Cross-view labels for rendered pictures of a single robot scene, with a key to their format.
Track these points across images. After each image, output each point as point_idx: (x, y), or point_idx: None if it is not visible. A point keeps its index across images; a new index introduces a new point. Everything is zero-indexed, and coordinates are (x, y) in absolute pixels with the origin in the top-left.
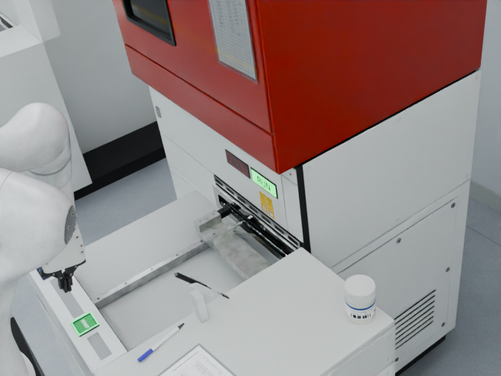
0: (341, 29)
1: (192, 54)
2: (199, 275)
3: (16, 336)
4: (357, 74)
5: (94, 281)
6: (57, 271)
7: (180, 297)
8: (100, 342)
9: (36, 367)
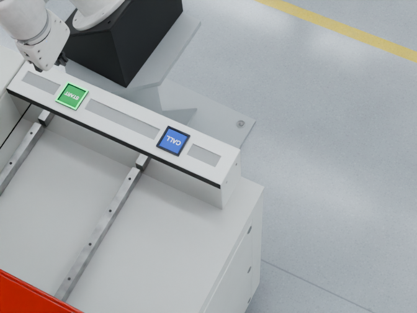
0: None
1: None
2: (32, 271)
3: (101, 26)
4: None
5: (167, 212)
6: None
7: (40, 230)
8: (43, 87)
9: (80, 32)
